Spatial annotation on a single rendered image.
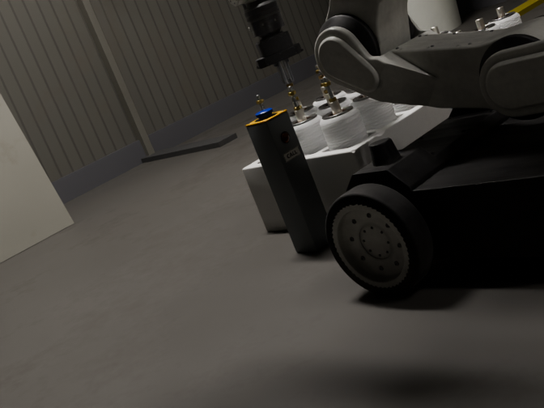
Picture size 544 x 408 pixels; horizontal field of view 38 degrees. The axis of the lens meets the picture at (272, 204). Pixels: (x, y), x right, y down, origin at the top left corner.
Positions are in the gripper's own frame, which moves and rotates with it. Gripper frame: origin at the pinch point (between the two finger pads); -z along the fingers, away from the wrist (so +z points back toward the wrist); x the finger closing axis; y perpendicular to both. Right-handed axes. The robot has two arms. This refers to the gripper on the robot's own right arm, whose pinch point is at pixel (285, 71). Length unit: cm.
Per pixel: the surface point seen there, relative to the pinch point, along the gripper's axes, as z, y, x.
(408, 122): -19.9, -25.5, 18.2
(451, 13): -27, 243, 152
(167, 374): -36, -66, -53
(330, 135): -14.8, -28.7, -1.1
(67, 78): 21, 220, -63
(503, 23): -12, 12, 67
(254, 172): -19.7, -7.9, -18.1
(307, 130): -13.0, -20.9, -4.2
